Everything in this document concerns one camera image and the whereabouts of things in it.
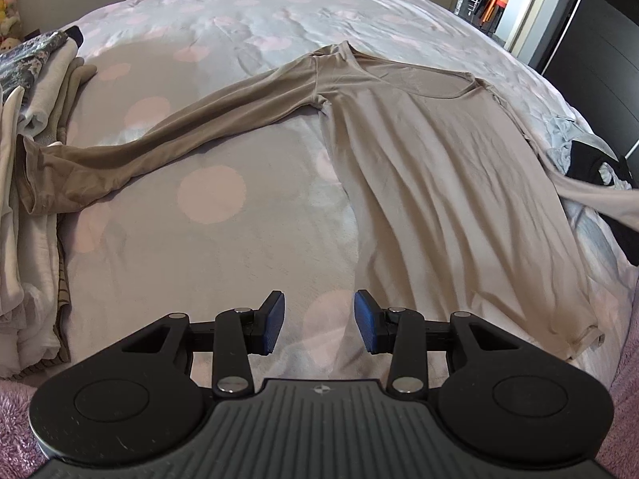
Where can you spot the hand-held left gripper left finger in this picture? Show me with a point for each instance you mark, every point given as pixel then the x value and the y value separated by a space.
pixel 273 322

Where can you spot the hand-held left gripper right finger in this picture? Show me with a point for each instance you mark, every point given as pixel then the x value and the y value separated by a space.
pixel 365 322

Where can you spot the beige long-sleeve shirt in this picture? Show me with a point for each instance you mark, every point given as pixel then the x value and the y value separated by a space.
pixel 424 159

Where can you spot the pile of cream folded clothes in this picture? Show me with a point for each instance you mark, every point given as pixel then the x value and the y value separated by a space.
pixel 20 269

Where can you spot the polka dot bed duvet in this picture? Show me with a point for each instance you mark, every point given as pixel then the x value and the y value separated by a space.
pixel 224 239

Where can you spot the pink fuzzy blanket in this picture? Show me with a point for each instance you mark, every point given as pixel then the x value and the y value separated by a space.
pixel 15 409

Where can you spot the tan folded garment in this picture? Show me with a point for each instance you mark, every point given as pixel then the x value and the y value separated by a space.
pixel 70 95

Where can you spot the white folded garment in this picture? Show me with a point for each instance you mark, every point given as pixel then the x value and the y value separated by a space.
pixel 45 90

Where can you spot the dark shelf with items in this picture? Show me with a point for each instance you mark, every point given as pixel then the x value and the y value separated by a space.
pixel 482 0

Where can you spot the black and white printed garment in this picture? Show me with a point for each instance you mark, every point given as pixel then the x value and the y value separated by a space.
pixel 27 57

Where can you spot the dark wardrobe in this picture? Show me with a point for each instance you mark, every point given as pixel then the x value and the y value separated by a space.
pixel 599 35

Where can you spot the stack of stuffed toys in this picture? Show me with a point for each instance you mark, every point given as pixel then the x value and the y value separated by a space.
pixel 9 15

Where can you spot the white door frame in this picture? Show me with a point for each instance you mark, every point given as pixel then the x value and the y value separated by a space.
pixel 536 10

